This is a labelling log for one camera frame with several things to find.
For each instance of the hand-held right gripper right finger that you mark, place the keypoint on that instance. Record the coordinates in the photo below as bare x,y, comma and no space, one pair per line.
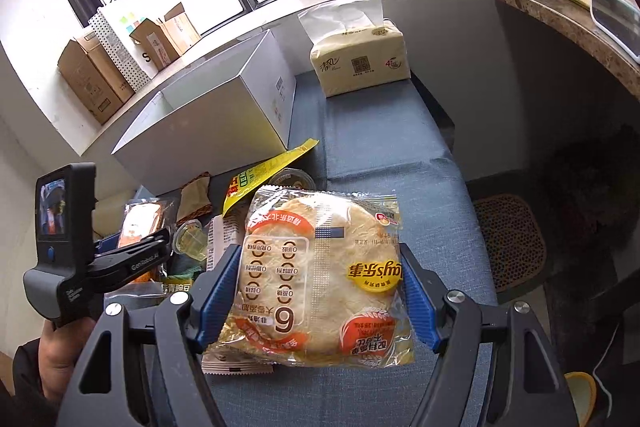
421,302

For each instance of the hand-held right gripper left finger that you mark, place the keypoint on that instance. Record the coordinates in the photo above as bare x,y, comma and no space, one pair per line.
220,297

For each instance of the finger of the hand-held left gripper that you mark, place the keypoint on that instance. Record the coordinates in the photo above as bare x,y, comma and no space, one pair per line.
130,259

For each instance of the round rice cracker packet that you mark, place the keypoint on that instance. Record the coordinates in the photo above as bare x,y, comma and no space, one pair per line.
320,277

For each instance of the person's left forearm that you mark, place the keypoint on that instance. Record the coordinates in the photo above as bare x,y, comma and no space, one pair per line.
22,387

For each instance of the person's left hand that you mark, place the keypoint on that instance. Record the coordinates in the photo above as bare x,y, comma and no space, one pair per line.
62,357

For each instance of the orange clear snack packet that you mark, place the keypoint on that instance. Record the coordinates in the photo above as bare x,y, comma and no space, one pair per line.
142,219

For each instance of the green label snack packet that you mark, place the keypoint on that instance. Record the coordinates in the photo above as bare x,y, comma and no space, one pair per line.
177,284

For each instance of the white snack packet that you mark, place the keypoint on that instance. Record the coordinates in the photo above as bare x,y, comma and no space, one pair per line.
222,234

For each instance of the small clear jelly cup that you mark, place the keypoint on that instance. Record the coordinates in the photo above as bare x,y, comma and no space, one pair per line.
190,239

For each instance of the small brown snack packet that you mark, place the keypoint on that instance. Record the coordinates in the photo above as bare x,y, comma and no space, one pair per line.
194,199

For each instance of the brown honeycomb floor mat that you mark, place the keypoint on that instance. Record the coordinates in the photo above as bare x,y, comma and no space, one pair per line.
512,242

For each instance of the yellow snack packet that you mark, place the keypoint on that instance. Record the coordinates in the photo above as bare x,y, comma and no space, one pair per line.
265,167

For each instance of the white open cardboard box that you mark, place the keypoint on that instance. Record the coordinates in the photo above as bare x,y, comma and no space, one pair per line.
215,122

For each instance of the blue tablecloth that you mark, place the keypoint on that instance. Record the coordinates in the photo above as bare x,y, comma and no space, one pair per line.
380,142

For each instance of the large brown cardboard box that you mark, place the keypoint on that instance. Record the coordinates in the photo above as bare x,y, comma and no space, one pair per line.
87,82

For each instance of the yellow bowl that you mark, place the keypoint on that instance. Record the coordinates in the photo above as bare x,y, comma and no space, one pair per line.
582,394

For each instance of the dark fluffy animal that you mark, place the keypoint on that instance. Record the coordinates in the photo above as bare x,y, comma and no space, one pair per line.
590,192

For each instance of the slim brown cardboard box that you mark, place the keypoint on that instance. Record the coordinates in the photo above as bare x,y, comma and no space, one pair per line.
102,57

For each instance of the dotted white paper bag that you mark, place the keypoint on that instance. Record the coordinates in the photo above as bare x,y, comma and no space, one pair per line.
122,37

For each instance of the open brown cardboard box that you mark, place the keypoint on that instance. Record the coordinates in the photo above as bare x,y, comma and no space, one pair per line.
160,37

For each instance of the yellow tissue pack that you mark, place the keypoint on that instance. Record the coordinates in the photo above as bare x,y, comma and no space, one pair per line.
360,57

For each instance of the marble counter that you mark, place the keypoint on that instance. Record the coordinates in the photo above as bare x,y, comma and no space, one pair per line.
560,22

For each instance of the white framed device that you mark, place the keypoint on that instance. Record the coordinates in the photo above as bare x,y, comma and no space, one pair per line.
617,22

